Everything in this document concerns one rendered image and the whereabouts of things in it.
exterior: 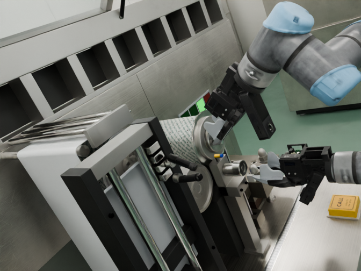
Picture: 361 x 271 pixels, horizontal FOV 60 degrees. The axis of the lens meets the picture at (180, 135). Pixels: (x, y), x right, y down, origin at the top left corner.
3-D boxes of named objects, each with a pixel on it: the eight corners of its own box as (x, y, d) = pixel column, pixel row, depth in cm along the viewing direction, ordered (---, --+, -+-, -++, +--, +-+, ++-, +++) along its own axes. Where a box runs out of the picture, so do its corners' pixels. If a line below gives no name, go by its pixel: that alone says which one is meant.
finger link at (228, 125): (221, 129, 76) (238, 105, 70) (226, 134, 76) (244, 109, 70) (212, 139, 73) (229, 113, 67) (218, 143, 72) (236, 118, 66)
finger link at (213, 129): (199, 132, 80) (215, 107, 74) (217, 147, 79) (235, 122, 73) (193, 138, 78) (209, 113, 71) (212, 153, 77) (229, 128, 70)
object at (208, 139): (227, 138, 85) (216, 157, 81) (221, 138, 86) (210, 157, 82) (216, 116, 82) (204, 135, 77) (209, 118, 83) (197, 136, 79)
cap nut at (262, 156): (267, 163, 103) (263, 151, 101) (257, 163, 105) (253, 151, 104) (271, 156, 105) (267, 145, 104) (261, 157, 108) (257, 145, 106)
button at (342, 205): (356, 218, 85) (354, 211, 84) (329, 215, 90) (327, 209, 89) (360, 201, 90) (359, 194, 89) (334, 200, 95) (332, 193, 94)
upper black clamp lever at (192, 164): (194, 173, 47) (194, 167, 46) (166, 162, 49) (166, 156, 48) (199, 169, 48) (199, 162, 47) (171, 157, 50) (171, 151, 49)
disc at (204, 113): (208, 177, 81) (184, 130, 75) (207, 177, 81) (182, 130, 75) (231, 143, 90) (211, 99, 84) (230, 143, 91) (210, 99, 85)
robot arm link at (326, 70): (382, 59, 53) (331, 21, 56) (352, 88, 48) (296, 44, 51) (352, 89, 60) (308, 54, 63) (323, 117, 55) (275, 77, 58)
